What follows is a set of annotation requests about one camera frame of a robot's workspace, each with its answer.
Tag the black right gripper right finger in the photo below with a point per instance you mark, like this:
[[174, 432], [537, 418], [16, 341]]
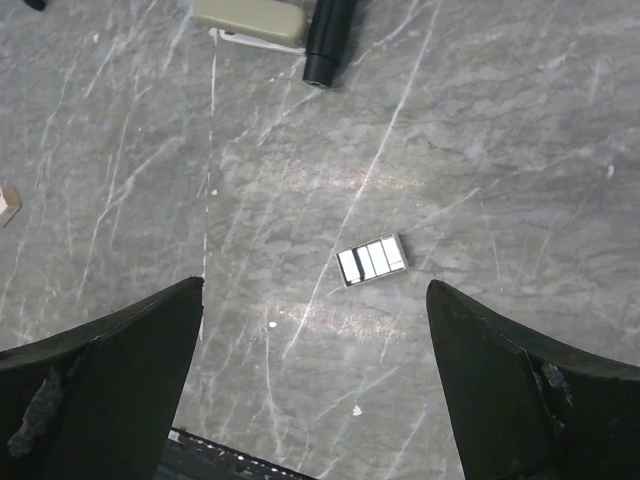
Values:
[[525, 406]]

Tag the small cardboard piece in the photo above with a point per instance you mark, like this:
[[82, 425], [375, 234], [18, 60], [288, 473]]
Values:
[[10, 204]]

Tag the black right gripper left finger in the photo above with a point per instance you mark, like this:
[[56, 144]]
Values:
[[98, 401]]

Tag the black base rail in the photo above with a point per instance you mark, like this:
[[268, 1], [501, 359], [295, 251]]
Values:
[[188, 456]]

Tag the black microphone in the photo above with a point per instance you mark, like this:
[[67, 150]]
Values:
[[327, 41]]

